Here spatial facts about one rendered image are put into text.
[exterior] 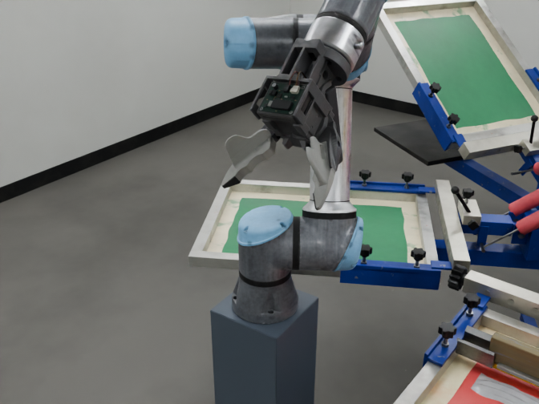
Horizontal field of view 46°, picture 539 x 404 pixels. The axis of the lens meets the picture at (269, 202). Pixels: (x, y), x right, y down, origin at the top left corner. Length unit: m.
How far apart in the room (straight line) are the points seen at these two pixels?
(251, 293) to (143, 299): 2.23
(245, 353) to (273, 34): 0.77
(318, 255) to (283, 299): 0.14
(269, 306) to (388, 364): 1.81
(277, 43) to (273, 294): 0.62
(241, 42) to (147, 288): 2.82
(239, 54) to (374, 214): 1.50
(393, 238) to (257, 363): 0.93
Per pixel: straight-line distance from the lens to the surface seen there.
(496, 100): 2.90
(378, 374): 3.11
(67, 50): 4.94
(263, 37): 0.95
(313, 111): 0.79
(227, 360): 1.52
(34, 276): 3.94
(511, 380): 1.75
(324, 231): 1.33
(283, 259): 1.34
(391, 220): 2.35
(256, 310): 1.40
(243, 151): 0.83
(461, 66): 2.95
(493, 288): 1.91
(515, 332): 1.87
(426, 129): 3.25
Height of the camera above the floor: 2.08
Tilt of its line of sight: 27 degrees down
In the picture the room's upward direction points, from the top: straight up
